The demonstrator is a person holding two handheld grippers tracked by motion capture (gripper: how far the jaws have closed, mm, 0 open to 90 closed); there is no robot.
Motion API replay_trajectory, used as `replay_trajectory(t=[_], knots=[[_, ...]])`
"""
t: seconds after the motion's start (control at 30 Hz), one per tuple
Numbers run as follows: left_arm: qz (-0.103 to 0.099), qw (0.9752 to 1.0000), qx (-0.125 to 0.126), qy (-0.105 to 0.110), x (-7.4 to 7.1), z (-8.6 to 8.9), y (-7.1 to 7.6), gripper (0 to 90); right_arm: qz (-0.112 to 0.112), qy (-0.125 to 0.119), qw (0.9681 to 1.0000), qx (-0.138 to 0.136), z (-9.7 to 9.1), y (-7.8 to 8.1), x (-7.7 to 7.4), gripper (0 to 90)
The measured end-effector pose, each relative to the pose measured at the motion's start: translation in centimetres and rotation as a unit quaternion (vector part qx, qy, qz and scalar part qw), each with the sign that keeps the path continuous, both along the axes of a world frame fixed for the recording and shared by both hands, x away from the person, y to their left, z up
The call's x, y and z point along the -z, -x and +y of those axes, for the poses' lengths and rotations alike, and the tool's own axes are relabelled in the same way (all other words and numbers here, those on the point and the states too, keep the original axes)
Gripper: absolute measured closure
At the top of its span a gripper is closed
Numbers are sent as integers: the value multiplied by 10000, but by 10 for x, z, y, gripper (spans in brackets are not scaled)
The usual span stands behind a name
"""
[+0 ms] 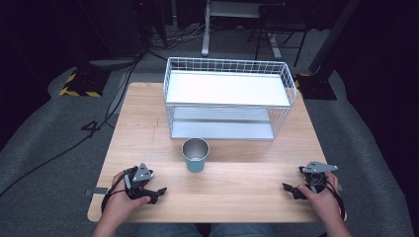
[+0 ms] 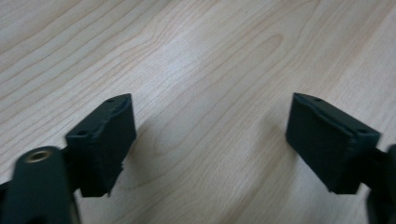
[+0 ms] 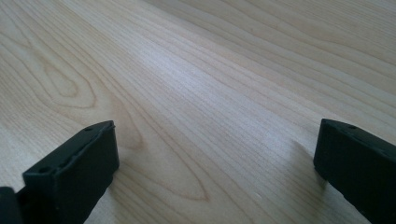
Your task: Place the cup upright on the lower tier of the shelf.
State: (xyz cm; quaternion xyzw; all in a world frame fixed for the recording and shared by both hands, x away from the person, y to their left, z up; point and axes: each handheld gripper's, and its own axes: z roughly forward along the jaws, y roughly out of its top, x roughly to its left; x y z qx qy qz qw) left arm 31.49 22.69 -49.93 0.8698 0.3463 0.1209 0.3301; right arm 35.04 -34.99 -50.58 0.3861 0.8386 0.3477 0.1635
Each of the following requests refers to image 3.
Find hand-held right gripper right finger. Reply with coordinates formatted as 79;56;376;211
312;118;396;224

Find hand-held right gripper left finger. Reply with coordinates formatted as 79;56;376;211
16;119;120;224

